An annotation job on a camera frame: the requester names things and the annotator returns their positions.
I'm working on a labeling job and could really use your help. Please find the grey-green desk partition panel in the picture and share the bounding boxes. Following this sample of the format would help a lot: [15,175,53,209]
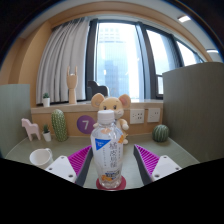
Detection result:
[162,61,224,163]

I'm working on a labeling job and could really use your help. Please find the clear plastic drink bottle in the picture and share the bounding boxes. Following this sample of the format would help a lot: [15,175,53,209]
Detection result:
[90,109,124,190]

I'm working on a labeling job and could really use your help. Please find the flat round red coaster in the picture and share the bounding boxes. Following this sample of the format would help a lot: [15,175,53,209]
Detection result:
[95,175,128,192]

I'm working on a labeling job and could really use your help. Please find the dark chair-shaped ornament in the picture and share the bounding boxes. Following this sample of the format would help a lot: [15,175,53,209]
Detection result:
[86,79,110,101]

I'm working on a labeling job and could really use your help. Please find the small cactus in white pot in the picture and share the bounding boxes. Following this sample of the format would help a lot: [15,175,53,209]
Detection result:
[41,123,53,143]
[42,92,51,108]

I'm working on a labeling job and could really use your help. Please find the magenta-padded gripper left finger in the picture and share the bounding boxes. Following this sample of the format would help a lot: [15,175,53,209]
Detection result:
[44,144,95,187]

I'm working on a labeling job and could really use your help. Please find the white wall socket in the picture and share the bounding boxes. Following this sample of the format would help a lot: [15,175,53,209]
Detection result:
[146,107,162,123]
[129,108,146,125]

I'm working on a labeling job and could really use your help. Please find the pink horse figurine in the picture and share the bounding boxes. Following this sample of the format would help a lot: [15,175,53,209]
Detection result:
[21,117,42,142]

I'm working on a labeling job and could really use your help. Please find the dark-framed window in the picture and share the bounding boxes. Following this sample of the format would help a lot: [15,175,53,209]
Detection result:
[84,18,205,101]

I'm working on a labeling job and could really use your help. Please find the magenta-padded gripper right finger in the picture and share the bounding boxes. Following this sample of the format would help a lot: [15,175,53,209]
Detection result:
[133,143,183,187]

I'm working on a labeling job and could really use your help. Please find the white pleated curtain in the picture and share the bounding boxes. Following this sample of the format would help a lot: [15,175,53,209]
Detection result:
[35,17,91,105]

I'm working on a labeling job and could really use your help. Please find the round green cactus ornament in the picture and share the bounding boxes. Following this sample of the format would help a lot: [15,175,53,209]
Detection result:
[152,124,171,143]

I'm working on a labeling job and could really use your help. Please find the beige plush mouse toy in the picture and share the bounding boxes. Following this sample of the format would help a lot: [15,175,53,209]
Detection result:
[90,93,132,145]

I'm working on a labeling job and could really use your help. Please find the pale green desk partition panel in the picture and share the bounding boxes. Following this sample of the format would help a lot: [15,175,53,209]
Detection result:
[0,83,33,158]

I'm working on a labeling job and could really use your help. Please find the white cup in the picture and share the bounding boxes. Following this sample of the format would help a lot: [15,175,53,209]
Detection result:
[29,147,54,170]

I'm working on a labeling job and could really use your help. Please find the tall green cactus ornament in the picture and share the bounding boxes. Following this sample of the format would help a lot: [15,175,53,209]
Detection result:
[50,108,69,143]

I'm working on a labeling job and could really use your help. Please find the round purple number sign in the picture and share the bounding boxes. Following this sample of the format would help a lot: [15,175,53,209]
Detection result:
[76,115,97,135]

